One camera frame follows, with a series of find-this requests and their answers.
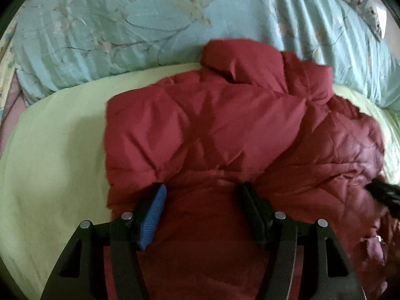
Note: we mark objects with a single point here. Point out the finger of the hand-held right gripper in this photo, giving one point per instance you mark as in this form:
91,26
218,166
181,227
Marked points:
385,194

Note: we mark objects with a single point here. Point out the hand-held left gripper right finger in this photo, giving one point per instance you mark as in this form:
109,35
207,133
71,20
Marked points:
253,214

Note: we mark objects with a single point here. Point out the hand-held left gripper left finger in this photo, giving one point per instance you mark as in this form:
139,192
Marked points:
153,212

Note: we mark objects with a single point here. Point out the red quilted jacket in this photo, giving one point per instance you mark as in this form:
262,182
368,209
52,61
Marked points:
218,131

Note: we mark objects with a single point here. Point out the light green bed sheet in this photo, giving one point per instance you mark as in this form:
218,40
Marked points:
56,162

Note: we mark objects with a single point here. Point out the pink bed sheet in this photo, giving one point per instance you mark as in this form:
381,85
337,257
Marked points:
7,112

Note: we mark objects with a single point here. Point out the teal floral quilt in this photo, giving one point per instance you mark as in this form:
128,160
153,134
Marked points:
156,28

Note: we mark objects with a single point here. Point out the yellow animal print pillow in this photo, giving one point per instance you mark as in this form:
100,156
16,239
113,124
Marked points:
7,53

